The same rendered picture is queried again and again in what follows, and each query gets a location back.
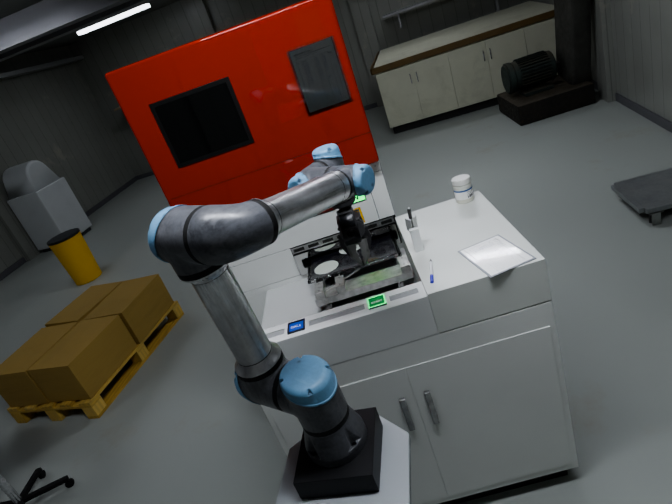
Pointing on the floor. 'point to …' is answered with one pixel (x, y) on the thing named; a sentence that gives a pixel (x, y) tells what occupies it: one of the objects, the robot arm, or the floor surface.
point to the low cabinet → (459, 65)
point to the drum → (75, 256)
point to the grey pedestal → (394, 455)
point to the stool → (31, 487)
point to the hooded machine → (43, 202)
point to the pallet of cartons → (88, 350)
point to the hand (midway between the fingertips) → (363, 263)
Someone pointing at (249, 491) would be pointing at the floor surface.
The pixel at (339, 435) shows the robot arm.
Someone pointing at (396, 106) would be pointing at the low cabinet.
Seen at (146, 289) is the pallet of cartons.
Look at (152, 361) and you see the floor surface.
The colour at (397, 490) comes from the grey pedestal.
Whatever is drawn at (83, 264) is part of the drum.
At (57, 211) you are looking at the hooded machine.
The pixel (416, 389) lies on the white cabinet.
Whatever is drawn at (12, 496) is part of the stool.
